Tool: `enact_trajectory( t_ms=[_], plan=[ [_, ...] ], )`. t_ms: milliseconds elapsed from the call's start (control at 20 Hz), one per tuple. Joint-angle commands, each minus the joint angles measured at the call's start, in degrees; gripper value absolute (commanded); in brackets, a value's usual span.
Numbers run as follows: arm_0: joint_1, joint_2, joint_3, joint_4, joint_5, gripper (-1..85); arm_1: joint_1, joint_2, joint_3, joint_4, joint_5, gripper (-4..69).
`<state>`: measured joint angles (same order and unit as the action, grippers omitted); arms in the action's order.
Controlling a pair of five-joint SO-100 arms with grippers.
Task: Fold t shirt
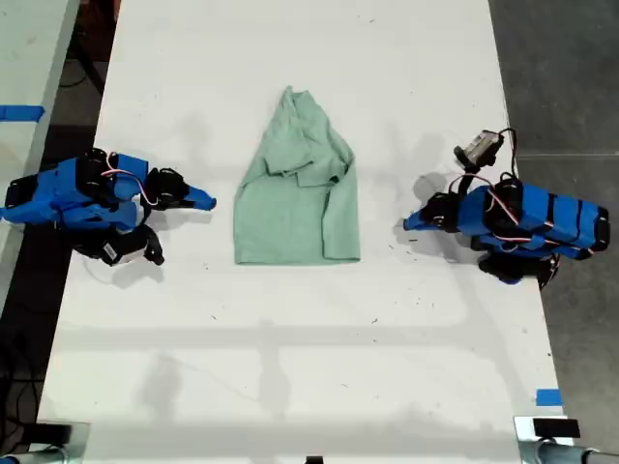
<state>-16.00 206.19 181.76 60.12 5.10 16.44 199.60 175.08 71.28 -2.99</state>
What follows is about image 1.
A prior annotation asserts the black camera cable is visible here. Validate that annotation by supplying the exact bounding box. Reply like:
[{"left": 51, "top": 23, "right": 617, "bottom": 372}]
[{"left": 496, "top": 127, "right": 520, "bottom": 181}]

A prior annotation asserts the pale green T-shirt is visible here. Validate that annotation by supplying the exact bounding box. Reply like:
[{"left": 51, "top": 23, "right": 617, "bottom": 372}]
[{"left": 233, "top": 85, "right": 363, "bottom": 267}]

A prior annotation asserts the white side table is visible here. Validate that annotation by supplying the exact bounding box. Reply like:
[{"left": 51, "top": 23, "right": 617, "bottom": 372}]
[{"left": 0, "top": 0, "right": 81, "bottom": 310}]

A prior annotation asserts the black floor cable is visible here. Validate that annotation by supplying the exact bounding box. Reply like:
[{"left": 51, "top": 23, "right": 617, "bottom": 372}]
[{"left": 58, "top": 45, "right": 106, "bottom": 93}]

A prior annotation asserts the small black box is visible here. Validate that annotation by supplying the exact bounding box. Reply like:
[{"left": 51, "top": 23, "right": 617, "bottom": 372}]
[
  {"left": 36, "top": 422, "right": 74, "bottom": 444},
  {"left": 532, "top": 418, "right": 581, "bottom": 440}
]

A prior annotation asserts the silver metal clamp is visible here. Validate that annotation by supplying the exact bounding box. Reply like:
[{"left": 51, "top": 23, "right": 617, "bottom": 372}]
[
  {"left": 513, "top": 415, "right": 619, "bottom": 464},
  {"left": 0, "top": 420, "right": 92, "bottom": 464}
]

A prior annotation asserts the short blue tape strip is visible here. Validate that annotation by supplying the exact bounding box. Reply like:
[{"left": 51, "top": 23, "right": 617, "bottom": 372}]
[{"left": 535, "top": 388, "right": 564, "bottom": 408}]

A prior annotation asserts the grey black camera box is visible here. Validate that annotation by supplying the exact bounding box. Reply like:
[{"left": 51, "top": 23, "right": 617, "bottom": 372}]
[{"left": 453, "top": 129, "right": 506, "bottom": 170}]

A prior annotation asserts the long blue tape strip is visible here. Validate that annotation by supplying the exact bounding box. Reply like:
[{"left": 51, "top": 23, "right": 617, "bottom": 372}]
[{"left": 0, "top": 104, "right": 46, "bottom": 123}]

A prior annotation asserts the black camera stalk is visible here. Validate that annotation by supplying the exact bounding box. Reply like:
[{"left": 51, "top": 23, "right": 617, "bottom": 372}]
[{"left": 447, "top": 165, "right": 486, "bottom": 197}]

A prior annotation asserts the black labelled camera box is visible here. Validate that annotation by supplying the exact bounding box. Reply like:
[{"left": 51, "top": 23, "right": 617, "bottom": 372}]
[{"left": 94, "top": 224, "right": 166, "bottom": 268}]

